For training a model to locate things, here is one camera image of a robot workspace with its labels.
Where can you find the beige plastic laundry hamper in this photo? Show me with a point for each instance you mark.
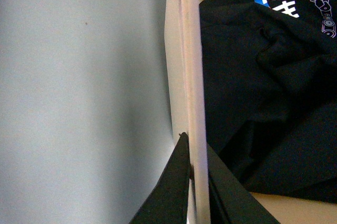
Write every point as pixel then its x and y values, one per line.
pixel 184 56

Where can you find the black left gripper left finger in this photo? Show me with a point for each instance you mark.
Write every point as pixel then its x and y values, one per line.
pixel 168 201

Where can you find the black printed t-shirt in hamper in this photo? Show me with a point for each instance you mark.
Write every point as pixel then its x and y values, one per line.
pixel 269 71

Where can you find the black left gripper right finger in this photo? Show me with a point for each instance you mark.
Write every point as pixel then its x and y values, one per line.
pixel 229 201

